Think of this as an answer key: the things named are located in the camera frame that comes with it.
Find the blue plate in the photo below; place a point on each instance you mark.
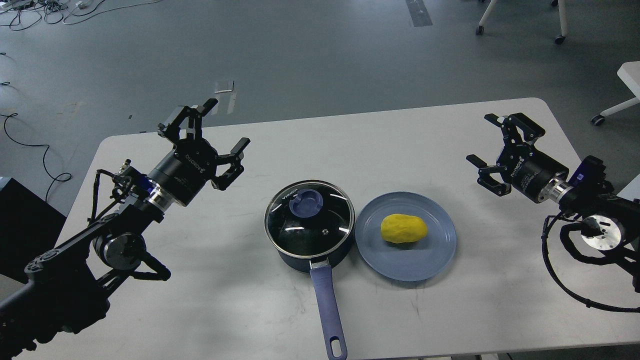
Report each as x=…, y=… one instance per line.
x=409, y=262

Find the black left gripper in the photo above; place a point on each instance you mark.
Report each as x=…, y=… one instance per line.
x=184, y=171

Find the black box at left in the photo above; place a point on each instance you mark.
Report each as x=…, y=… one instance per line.
x=28, y=228

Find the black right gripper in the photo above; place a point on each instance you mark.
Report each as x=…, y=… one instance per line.
x=520, y=164

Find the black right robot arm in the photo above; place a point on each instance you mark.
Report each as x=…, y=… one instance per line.
x=599, y=225

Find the blue saucepan with handle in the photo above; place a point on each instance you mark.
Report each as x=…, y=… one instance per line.
x=320, y=268

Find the yellow potato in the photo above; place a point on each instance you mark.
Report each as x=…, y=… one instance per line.
x=398, y=228

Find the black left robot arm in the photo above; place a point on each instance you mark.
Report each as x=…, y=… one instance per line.
x=68, y=287

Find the glass pot lid blue knob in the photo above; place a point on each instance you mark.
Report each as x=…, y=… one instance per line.
x=309, y=218

